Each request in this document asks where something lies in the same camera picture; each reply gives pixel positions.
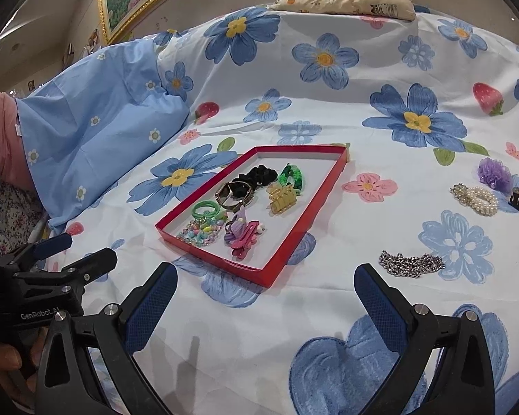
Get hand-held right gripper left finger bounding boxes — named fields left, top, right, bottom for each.
left=32, top=261, right=180, bottom=415

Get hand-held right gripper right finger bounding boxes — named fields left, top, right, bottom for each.
left=354, top=263, right=498, bottom=415

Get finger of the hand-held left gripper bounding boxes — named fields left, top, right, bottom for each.
left=15, top=247, right=118, bottom=287
left=0, top=232, right=73, bottom=274

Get colourful bead bracelet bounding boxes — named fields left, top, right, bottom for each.
left=176, top=220, right=226, bottom=248

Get green hair tie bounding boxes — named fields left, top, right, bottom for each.
left=192, top=200, right=229, bottom=221

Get pink hair clip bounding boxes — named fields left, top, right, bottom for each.
left=229, top=220, right=266, bottom=262

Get gold wristwatch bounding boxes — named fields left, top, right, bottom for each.
left=215, top=180, right=258, bottom=213

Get red shallow box tray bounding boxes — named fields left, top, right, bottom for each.
left=155, top=146, right=349, bottom=289

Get yellow hair claw clip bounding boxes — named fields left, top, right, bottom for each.
left=266, top=184, right=298, bottom=215

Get person's left hand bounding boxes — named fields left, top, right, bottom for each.
left=0, top=326, right=50, bottom=400

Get small-floral patterned cloth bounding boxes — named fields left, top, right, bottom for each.
left=0, top=182, right=48, bottom=256

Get purple striped hair clip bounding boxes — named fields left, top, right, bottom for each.
left=224, top=205, right=252, bottom=247

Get pink cloth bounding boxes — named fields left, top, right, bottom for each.
left=0, top=93, right=39, bottom=195

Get light blue pillow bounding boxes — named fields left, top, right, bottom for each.
left=15, top=39, right=191, bottom=234

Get pearl hair clip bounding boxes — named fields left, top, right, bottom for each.
left=465, top=186, right=500, bottom=217

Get purple flower scrunchie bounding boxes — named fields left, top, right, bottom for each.
left=477, top=158, right=514, bottom=192

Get black scrunchie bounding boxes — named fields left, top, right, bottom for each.
left=229, top=165, right=280, bottom=204

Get white blue-flower bedsheet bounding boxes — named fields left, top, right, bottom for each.
left=47, top=2, right=519, bottom=415

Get silver chain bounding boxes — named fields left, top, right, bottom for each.
left=378, top=250, right=446, bottom=278

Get green braided bracelet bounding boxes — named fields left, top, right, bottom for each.
left=277, top=163, right=306, bottom=193

